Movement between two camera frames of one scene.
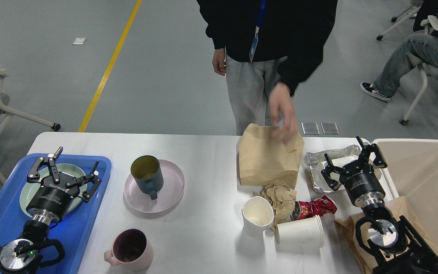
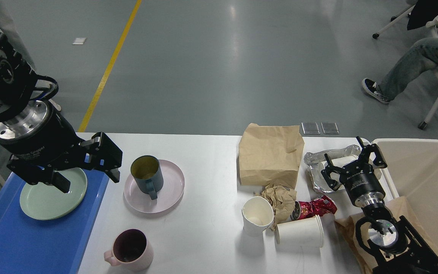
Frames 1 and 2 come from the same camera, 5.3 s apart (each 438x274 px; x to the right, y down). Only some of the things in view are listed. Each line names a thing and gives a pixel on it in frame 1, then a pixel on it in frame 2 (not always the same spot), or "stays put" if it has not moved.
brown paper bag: [264, 158] stays put
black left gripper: [55, 195] -> [41, 142]
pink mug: [132, 250] stays put
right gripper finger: [334, 185] stays put
